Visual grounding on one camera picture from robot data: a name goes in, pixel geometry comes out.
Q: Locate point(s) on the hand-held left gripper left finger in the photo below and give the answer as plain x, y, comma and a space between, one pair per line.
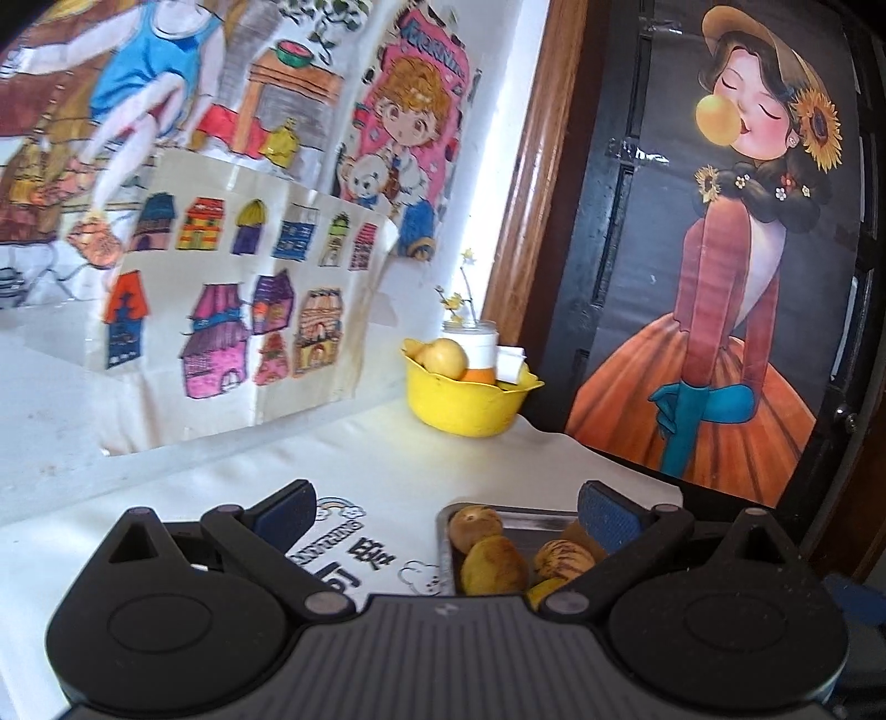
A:
287, 516

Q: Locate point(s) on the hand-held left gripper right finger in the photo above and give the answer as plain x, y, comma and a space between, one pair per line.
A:
612, 520

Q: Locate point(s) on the striped pepino melon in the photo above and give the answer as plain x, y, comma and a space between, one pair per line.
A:
564, 557

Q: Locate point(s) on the metal tray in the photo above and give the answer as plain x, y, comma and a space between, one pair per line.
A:
533, 520

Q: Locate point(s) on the large yellow-green fruit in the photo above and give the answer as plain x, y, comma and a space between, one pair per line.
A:
495, 566

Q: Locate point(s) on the golden brown streaked fruit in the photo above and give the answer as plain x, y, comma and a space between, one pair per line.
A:
476, 526

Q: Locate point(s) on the white printed tablecloth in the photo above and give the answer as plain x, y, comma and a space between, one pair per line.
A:
387, 464

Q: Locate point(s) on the white paper box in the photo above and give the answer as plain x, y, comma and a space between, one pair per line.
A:
511, 363

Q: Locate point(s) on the yellow bowl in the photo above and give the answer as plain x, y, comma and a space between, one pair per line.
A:
457, 408

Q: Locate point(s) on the orange paper cup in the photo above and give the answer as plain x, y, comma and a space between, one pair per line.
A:
479, 376

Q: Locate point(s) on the white jar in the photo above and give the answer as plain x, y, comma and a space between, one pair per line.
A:
479, 346

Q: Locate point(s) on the yellow pear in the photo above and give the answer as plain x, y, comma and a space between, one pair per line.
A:
443, 356

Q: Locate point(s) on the colourful houses drawing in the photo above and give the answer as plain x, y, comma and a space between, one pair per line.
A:
228, 298

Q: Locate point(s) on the orange dress girl poster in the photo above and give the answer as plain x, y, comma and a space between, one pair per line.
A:
727, 277

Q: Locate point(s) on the black door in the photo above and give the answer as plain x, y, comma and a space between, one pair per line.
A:
609, 208

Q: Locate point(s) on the girl with teddy drawing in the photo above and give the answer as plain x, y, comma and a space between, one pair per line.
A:
408, 124

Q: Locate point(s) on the wooden door frame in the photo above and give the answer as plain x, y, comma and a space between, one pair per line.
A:
540, 173

